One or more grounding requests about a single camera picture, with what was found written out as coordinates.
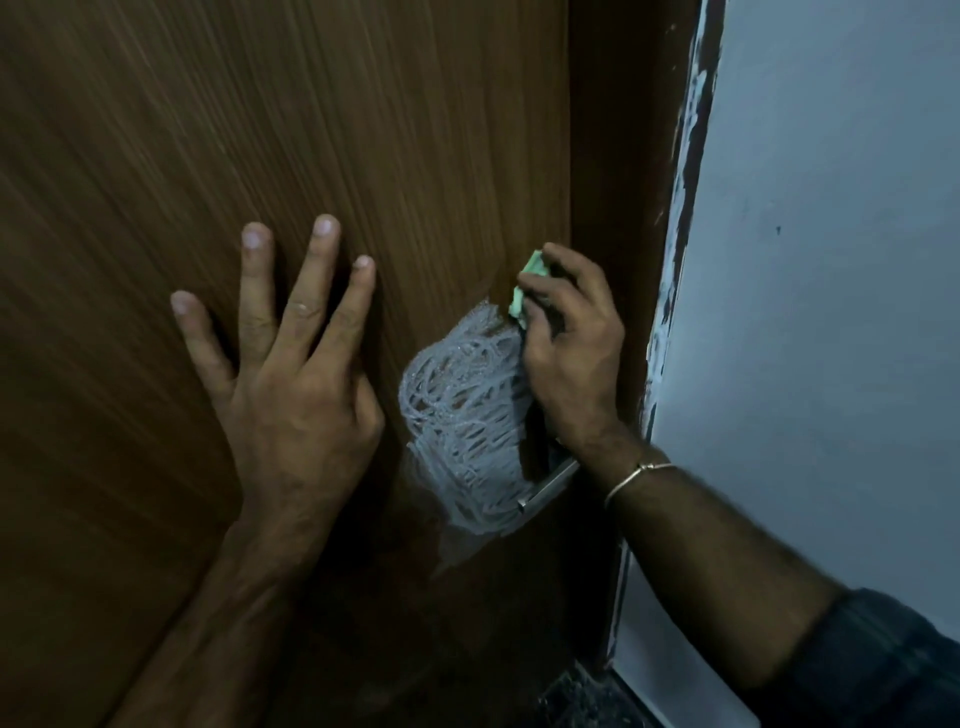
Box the person's right hand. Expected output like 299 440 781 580
515 242 628 459

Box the person's left hand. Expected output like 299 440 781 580
170 213 385 556

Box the green cleaning cloth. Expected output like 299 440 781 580
507 249 547 331

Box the silver metal door handle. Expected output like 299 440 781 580
515 442 583 515

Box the brown wooden door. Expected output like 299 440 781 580
0 0 624 728

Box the person's right forearm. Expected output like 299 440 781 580
577 427 849 691

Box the thin metal bracelet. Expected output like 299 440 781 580
603 461 678 510

